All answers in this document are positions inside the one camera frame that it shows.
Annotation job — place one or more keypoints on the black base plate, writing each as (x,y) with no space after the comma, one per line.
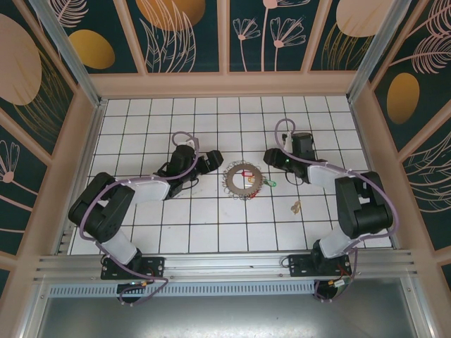
(155,265)
(299,265)

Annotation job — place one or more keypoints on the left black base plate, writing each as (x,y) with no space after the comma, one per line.
(155,265)

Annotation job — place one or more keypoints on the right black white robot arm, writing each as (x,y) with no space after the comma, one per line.
(363,211)

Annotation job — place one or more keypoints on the aluminium frame post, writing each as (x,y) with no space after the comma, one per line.
(373,53)
(70,56)

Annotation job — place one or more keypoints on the plain red key tag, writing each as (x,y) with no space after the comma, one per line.
(254,193)

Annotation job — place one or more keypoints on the green key tag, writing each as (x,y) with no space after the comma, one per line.
(270,183)

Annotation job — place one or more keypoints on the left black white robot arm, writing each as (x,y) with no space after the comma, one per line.
(102,207)

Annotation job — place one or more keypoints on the aluminium mounting rail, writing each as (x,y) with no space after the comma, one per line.
(225,264)

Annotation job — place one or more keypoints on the silver metal keyring disc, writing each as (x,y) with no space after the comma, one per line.
(232,183)

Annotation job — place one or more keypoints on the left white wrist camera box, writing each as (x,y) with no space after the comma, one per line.
(192,142)

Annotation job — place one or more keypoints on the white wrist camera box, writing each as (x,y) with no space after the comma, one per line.
(289,141)
(192,142)

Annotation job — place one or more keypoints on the grey metal sheet panel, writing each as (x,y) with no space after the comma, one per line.
(225,317)

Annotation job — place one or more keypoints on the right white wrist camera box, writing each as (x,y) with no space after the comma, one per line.
(289,141)

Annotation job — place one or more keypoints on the tan brass key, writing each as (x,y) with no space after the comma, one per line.
(295,207)

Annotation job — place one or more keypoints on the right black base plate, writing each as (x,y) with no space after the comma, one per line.
(299,265)

